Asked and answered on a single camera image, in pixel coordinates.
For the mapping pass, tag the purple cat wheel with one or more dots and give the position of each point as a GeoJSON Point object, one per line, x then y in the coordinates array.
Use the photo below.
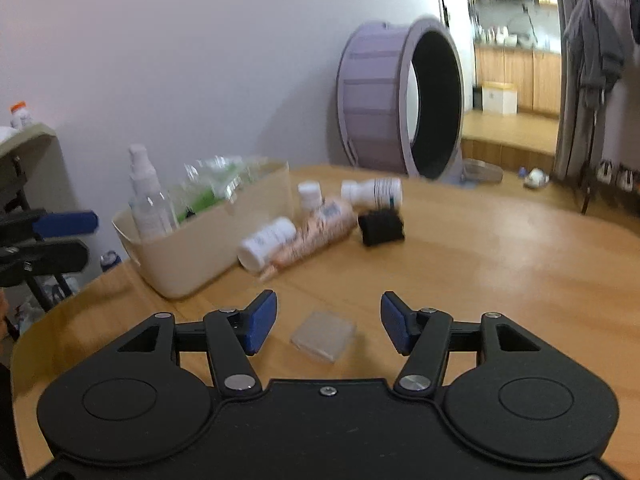
{"type": "Point", "coordinates": [370, 105]}

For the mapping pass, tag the colourful snack packet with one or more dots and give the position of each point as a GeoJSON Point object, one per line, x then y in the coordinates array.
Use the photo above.
{"type": "Point", "coordinates": [320, 230]}

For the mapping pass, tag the pale plastic bundle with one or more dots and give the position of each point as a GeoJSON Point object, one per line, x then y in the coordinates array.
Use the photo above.
{"type": "Point", "coordinates": [47, 297]}

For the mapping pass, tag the white slipper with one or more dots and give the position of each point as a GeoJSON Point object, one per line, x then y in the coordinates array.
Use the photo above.
{"type": "Point", "coordinates": [537, 177]}

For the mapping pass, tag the white bottle with orange cap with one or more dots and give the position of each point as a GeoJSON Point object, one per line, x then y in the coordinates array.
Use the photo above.
{"type": "Point", "coordinates": [21, 117]}

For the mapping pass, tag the large white bottle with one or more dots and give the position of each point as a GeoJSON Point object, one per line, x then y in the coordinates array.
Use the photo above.
{"type": "Point", "coordinates": [372, 192]}

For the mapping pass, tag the clear spray bottle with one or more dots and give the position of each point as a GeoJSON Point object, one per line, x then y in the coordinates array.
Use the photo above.
{"type": "Point", "coordinates": [150, 210]}

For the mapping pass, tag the side table with pale top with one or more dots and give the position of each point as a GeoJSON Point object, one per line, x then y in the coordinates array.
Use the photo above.
{"type": "Point", "coordinates": [30, 140]}

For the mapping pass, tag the wooden desk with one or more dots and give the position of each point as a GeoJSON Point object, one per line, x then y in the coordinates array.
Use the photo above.
{"type": "Point", "coordinates": [500, 285]}

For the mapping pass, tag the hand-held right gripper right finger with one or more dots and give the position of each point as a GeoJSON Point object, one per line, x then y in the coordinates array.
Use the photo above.
{"type": "Point", "coordinates": [395, 320]}

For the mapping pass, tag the wooden kitchen base cabinet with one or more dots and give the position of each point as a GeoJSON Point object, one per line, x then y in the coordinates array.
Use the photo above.
{"type": "Point", "coordinates": [520, 75]}

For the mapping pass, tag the clear bag with green contents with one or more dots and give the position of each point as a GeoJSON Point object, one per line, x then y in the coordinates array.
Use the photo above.
{"type": "Point", "coordinates": [210, 195]}

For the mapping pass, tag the white sneaker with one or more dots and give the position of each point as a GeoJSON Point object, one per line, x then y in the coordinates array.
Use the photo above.
{"type": "Point", "coordinates": [625, 178]}
{"type": "Point", "coordinates": [605, 171]}

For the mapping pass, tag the grey hanging clothes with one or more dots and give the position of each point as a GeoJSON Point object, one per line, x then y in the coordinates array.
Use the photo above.
{"type": "Point", "coordinates": [595, 60]}

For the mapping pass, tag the white box with yellow lid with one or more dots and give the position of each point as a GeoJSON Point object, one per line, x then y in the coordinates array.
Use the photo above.
{"type": "Point", "coordinates": [500, 100]}

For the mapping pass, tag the group of kitchen dishes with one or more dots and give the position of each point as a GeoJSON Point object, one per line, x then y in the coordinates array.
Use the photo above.
{"type": "Point", "coordinates": [505, 37]}

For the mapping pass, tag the white door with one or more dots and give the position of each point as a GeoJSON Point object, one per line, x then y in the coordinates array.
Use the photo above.
{"type": "Point", "coordinates": [457, 20]}

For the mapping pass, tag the translucent grey box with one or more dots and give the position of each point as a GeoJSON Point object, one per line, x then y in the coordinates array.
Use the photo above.
{"type": "Point", "coordinates": [322, 335]}

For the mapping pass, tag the white bottle with red label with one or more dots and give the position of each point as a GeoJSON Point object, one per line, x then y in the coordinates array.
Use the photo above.
{"type": "Point", "coordinates": [265, 244]}

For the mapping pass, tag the cream plastic basket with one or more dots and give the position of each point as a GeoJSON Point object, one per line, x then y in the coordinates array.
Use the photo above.
{"type": "Point", "coordinates": [200, 255]}

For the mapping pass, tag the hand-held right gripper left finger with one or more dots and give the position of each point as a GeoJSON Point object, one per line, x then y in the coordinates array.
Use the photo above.
{"type": "Point", "coordinates": [262, 320]}

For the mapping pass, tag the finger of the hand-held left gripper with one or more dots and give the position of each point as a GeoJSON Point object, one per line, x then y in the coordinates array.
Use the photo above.
{"type": "Point", "coordinates": [70, 223]}
{"type": "Point", "coordinates": [60, 257]}

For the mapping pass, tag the black shoe rack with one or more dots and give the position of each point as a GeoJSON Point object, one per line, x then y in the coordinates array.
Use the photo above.
{"type": "Point", "coordinates": [585, 195]}

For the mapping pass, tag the red drink can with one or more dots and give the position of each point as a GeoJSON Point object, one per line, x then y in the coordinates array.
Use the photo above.
{"type": "Point", "coordinates": [110, 262]}

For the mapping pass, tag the grey slipper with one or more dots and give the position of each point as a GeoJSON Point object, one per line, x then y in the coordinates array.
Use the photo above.
{"type": "Point", "coordinates": [482, 170]}

